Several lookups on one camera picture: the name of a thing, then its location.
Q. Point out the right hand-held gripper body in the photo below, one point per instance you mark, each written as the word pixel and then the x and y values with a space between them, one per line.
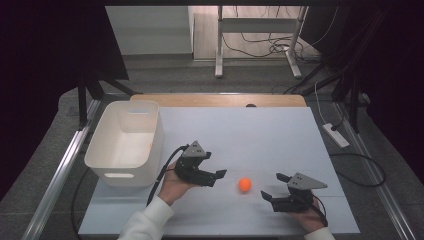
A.
pixel 293 201

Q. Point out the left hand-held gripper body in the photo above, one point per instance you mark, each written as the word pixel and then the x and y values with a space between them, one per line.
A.
pixel 193 170

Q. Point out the orange ball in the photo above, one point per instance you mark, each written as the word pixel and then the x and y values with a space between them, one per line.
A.
pixel 244 184

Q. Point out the white plastic bin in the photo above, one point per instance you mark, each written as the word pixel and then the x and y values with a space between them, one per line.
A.
pixel 125 150

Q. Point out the person's right hand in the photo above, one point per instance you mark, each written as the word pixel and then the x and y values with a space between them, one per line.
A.
pixel 310 220

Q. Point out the person's left hand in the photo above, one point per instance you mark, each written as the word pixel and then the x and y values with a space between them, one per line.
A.
pixel 175 188

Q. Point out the white foam board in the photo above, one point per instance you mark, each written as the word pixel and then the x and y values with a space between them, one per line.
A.
pixel 266 140

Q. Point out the white power strip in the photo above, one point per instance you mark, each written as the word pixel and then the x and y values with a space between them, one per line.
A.
pixel 336 135

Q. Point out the black tripod stand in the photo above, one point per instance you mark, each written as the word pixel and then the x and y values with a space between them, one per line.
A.
pixel 82 106
pixel 354 106

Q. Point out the white cabinet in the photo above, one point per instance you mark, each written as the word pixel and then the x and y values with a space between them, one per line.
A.
pixel 150 30

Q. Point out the dark curtain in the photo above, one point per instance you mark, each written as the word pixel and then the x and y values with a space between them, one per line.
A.
pixel 50 66
pixel 393 66

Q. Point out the aluminium floor rail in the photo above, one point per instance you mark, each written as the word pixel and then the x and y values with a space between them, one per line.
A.
pixel 60 176
pixel 376 173

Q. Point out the white metal desk frame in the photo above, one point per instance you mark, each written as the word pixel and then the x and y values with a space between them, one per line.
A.
pixel 256 25

